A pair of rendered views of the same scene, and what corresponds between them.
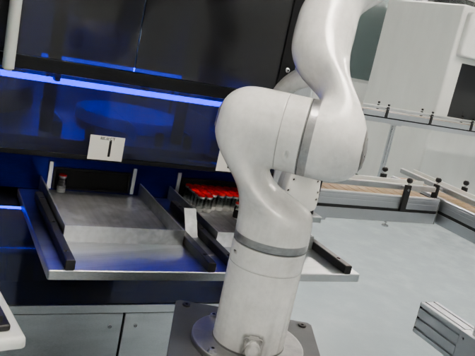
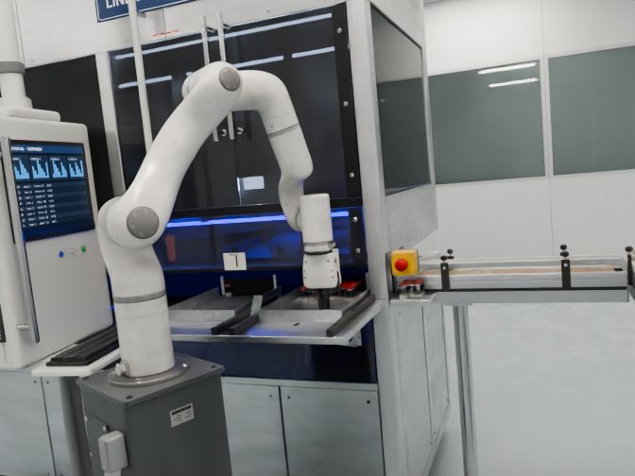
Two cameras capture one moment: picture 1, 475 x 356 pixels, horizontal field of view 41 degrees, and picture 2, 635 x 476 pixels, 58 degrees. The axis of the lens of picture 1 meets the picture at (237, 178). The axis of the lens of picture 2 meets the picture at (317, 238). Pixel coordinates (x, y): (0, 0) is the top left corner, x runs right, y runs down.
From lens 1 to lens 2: 1.44 m
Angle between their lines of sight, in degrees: 49
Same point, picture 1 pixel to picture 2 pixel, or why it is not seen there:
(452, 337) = not seen: outside the picture
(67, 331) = (244, 397)
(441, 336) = not seen: outside the picture
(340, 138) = (111, 217)
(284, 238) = (117, 290)
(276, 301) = (126, 335)
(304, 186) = (316, 266)
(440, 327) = not seen: outside the picture
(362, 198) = (506, 280)
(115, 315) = (272, 387)
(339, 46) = (152, 157)
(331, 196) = (466, 280)
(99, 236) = (181, 316)
